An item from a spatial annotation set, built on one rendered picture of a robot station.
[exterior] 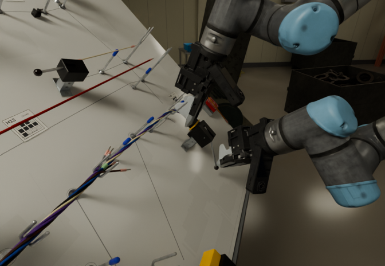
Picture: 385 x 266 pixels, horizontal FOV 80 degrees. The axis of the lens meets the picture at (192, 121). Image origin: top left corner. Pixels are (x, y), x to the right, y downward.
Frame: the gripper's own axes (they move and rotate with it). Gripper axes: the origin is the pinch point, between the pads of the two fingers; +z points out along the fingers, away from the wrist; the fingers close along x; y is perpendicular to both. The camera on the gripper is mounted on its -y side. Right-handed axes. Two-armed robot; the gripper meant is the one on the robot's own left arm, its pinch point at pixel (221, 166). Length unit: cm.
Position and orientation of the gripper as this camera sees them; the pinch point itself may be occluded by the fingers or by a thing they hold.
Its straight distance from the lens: 67.4
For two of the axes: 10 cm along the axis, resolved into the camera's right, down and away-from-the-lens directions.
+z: -5.1, 3.5, 7.9
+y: -0.6, -9.2, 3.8
